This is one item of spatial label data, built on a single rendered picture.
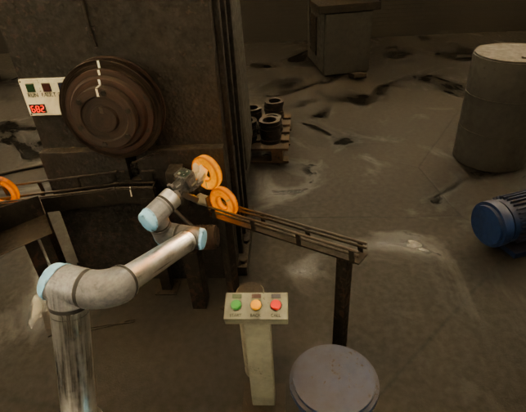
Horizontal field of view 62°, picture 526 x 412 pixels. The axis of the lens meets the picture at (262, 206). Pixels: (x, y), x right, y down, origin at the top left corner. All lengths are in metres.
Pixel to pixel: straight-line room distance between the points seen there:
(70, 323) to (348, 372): 0.96
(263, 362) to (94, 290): 0.83
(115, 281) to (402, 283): 1.81
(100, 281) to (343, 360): 0.93
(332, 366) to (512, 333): 1.17
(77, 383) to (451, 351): 1.70
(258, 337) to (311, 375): 0.25
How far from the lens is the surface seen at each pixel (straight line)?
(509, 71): 3.71
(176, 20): 2.13
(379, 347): 2.38
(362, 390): 1.70
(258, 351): 1.85
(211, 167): 1.89
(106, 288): 1.35
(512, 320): 2.71
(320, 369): 1.73
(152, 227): 1.77
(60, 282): 1.40
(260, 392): 2.07
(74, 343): 1.50
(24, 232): 2.45
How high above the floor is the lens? 1.82
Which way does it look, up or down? 33 degrees down
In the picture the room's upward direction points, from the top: 4 degrees counter-clockwise
